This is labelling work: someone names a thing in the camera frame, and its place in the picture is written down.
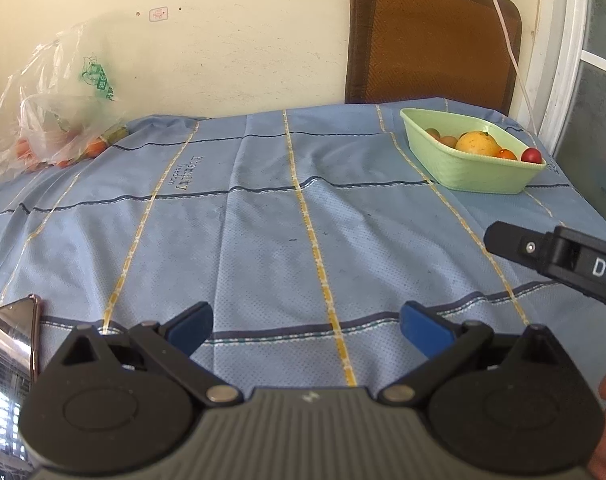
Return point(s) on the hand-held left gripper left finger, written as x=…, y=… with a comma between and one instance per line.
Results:
x=193, y=325

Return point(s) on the green lime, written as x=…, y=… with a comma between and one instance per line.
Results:
x=432, y=133

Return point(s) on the bagged green fruit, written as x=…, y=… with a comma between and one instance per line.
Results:
x=114, y=133

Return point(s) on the blue striped tablecloth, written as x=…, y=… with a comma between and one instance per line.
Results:
x=233, y=240

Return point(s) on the light green plastic basket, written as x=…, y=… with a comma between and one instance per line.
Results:
x=463, y=175

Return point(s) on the orange mandarin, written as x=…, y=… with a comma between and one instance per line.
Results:
x=507, y=154

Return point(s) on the small white wall sticker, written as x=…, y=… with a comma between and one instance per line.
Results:
x=158, y=13

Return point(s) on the smartphone with glossy screen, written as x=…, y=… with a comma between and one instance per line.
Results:
x=8, y=360

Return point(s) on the brown woven chair back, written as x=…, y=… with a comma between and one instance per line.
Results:
x=428, y=40

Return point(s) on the clear plastic bag green print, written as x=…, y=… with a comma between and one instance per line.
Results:
x=48, y=75

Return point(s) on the bagged orange fruit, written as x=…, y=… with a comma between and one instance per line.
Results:
x=22, y=149
x=94, y=147

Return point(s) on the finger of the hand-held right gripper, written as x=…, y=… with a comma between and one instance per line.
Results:
x=513, y=242

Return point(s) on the large yellow grapefruit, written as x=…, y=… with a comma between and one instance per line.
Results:
x=475, y=144

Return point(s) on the red tomato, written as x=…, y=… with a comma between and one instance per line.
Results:
x=532, y=155

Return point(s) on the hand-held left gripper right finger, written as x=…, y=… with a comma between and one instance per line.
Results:
x=420, y=327

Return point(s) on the yellowish kumquat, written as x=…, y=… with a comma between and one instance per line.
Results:
x=449, y=141

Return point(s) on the white door frame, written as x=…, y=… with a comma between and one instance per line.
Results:
x=563, y=60

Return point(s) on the white plastic bag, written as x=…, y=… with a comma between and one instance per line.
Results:
x=58, y=125

